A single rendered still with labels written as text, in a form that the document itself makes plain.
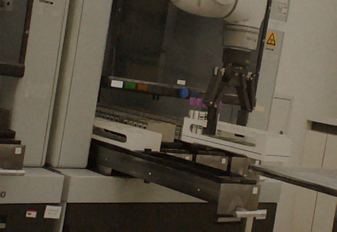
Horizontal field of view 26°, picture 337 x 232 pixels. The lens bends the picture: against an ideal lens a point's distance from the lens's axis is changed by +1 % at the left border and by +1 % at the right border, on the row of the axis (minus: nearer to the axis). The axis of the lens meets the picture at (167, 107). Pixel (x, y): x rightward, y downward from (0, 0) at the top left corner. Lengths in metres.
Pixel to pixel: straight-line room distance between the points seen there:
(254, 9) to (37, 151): 0.66
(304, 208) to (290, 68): 0.84
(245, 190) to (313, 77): 2.79
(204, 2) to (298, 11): 2.58
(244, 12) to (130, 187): 0.57
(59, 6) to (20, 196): 0.49
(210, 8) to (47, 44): 0.43
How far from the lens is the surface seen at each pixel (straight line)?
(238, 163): 2.30
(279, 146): 1.79
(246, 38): 1.87
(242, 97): 1.93
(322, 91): 4.56
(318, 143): 4.44
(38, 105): 1.92
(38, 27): 1.89
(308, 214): 4.48
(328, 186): 1.87
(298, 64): 4.35
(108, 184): 1.97
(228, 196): 1.70
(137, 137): 1.94
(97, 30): 1.99
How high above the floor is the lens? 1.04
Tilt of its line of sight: 3 degrees down
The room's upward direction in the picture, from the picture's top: 9 degrees clockwise
